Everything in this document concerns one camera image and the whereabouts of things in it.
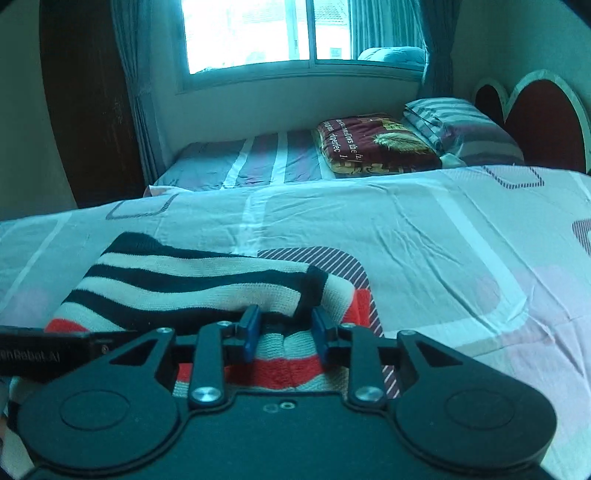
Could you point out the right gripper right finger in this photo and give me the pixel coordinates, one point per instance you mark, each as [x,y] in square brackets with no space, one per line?
[356,348]

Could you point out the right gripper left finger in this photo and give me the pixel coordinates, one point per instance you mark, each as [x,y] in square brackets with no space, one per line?
[219,345]

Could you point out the striped knit sweater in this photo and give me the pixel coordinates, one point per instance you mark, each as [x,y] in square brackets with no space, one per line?
[126,415]

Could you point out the patterned white bed sheet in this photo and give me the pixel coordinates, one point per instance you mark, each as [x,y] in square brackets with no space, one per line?
[492,261]

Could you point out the dark red patterned pillow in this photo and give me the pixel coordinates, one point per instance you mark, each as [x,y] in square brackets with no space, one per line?
[373,145]

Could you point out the dark wooden door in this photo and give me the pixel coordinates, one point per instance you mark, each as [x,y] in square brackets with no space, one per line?
[88,103]

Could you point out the striped grey pillow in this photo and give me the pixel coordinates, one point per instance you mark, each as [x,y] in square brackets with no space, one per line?
[460,134]

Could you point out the red heart-shaped headboard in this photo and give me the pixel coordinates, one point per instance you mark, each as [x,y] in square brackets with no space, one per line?
[544,115]

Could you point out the folded blanket on sill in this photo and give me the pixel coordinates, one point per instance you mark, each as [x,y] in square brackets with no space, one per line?
[401,57]

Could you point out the left teal curtain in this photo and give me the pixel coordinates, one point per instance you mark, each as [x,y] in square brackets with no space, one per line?
[131,21]

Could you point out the teal curtain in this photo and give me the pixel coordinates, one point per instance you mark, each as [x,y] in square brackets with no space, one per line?
[131,21]
[438,20]

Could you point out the bright window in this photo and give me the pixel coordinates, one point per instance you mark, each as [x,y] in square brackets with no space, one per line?
[227,42]

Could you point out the right teal curtain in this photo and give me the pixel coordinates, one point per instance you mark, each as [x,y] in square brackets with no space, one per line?
[438,20]

